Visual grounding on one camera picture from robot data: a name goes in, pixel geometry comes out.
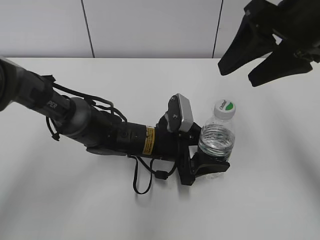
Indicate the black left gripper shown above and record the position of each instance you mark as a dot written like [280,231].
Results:
[174,147]

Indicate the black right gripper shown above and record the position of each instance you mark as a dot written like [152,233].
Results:
[296,22]

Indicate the clear Cestbon water bottle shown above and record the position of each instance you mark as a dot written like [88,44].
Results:
[217,138]

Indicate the white green bottle cap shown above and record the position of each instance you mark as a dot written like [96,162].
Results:
[224,109]

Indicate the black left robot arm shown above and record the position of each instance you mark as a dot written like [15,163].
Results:
[104,130]

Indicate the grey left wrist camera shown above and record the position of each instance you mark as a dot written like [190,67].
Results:
[179,114]

